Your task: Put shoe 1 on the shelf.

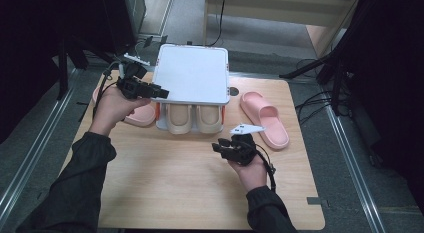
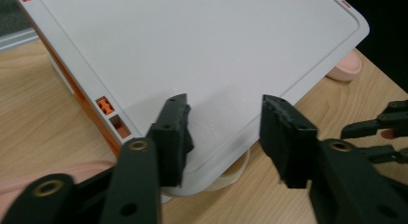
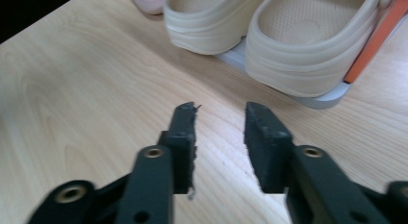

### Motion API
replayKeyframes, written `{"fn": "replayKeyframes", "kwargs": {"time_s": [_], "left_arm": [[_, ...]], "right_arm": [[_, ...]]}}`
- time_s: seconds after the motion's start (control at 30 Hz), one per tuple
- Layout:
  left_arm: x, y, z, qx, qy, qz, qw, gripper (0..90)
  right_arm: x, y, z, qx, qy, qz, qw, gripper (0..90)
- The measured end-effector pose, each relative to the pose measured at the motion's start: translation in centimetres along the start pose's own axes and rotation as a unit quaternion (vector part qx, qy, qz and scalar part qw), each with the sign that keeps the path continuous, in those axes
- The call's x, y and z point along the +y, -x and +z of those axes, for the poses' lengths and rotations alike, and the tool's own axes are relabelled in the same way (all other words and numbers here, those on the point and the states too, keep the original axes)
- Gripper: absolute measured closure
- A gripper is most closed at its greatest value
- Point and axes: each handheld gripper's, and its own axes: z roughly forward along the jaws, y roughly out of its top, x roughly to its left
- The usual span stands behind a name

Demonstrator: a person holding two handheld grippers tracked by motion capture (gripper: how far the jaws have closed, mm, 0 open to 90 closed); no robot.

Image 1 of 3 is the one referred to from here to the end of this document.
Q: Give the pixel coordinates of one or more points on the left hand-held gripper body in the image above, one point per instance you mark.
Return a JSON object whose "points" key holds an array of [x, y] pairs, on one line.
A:
{"points": [[133, 86]]}

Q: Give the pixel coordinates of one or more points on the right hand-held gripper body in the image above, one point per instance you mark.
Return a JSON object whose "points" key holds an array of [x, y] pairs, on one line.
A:
{"points": [[243, 149]]}

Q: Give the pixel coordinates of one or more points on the pink slipper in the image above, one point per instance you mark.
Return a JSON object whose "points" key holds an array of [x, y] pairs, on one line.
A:
{"points": [[271, 126], [141, 115]]}

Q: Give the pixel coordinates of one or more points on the person's right hand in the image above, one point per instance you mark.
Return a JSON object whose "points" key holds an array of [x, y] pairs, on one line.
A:
{"points": [[253, 176]]}

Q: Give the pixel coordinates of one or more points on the person's left hand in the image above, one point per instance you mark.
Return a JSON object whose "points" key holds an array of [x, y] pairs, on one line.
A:
{"points": [[110, 109]]}

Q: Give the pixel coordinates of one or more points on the beige slipper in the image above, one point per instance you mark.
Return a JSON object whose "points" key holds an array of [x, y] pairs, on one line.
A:
{"points": [[209, 117], [179, 118]]}

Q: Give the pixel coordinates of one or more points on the black round table grommet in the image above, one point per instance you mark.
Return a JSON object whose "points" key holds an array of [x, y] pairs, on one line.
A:
{"points": [[234, 91]]}

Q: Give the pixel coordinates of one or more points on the black metal stand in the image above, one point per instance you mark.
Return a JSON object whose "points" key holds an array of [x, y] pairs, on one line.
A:
{"points": [[63, 66]]}

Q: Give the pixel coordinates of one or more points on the grey tape strip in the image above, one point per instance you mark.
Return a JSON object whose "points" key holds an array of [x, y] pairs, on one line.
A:
{"points": [[316, 201]]}

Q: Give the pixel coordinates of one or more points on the light wooden cabinet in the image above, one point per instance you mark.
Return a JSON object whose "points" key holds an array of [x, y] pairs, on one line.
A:
{"points": [[283, 13]]}

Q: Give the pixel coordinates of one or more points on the metal floor rail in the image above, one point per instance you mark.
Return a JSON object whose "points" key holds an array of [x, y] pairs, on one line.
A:
{"points": [[36, 146], [353, 169]]}

